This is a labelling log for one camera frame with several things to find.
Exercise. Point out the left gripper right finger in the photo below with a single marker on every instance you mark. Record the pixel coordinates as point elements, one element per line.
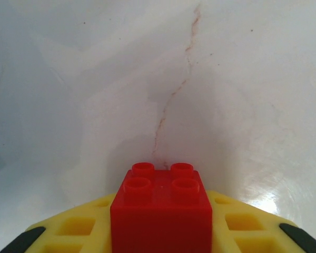
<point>252,229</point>

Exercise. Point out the red two-by-two lego brick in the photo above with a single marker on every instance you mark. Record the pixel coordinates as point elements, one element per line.
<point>160,216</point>

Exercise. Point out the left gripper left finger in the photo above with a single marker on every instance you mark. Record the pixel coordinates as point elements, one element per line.
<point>68,229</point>

